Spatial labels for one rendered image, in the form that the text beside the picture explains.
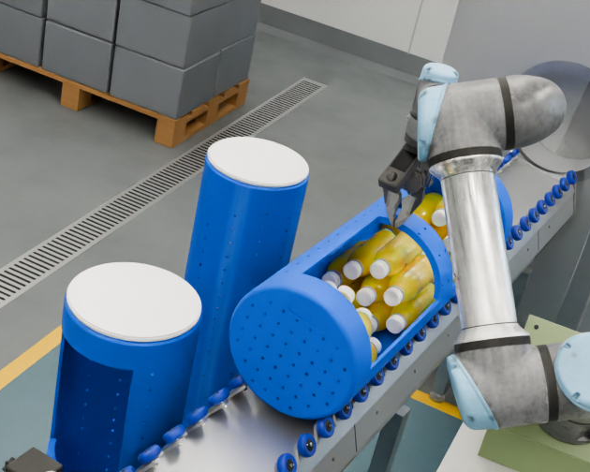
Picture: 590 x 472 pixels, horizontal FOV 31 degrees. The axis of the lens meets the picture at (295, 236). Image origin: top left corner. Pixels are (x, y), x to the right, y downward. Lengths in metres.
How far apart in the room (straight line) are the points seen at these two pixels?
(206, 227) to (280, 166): 0.26
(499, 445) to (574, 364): 0.29
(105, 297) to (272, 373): 0.38
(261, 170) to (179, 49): 2.32
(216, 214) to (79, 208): 1.84
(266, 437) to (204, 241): 0.93
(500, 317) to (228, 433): 0.69
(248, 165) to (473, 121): 1.28
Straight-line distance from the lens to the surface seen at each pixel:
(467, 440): 1.89
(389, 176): 2.19
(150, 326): 2.16
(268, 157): 2.92
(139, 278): 2.30
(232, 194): 2.81
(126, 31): 5.24
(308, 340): 2.02
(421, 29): 6.79
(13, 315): 3.95
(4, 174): 4.85
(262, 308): 2.05
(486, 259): 1.64
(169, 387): 2.23
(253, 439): 2.11
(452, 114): 1.67
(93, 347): 2.16
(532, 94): 1.69
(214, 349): 3.06
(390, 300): 2.32
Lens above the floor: 2.28
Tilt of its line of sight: 29 degrees down
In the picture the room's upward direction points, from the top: 13 degrees clockwise
